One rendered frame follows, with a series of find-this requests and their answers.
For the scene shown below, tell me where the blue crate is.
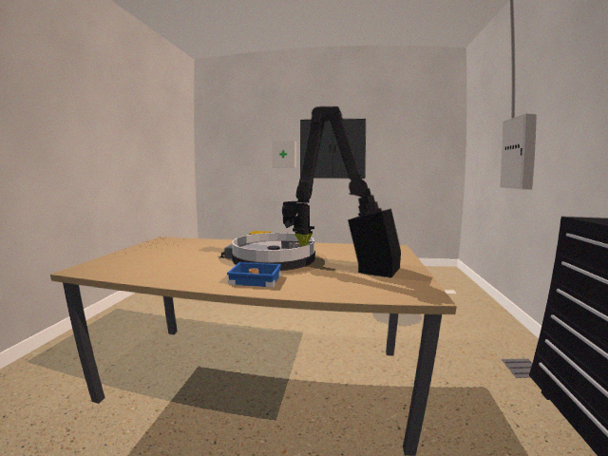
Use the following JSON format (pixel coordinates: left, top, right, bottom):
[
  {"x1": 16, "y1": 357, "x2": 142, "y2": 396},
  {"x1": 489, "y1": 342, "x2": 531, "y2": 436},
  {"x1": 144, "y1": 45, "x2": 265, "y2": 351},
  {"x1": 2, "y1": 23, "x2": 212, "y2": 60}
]
[{"x1": 227, "y1": 262, "x2": 281, "y2": 288}]

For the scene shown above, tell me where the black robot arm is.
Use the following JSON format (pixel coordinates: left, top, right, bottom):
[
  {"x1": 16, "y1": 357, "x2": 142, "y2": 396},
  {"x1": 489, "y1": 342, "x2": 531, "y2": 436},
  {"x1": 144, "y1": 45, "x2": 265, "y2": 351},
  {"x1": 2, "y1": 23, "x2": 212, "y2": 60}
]
[{"x1": 282, "y1": 106, "x2": 382, "y2": 228}]

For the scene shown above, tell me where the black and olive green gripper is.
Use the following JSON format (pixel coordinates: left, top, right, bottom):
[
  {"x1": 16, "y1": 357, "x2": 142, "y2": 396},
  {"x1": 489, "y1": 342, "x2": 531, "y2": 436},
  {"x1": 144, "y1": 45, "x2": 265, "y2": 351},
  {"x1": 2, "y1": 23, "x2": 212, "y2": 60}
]
[{"x1": 293, "y1": 216, "x2": 314, "y2": 247}]

